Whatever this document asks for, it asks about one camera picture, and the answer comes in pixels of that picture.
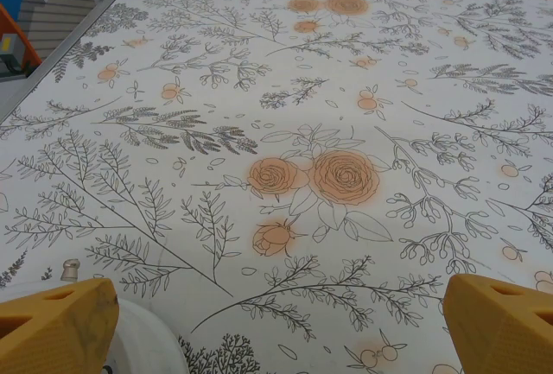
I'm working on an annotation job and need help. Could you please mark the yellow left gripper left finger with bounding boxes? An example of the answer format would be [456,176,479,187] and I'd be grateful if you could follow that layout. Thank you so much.
[0,277,120,374]

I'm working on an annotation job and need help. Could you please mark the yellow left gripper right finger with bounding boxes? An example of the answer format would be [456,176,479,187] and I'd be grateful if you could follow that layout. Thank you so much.
[442,273,553,374]

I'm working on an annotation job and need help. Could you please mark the white round clock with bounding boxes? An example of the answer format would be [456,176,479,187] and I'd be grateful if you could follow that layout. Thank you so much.
[0,258,188,374]

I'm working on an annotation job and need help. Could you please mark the floral tablecloth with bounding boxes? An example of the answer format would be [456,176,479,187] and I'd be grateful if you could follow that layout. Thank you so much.
[0,0,553,374]

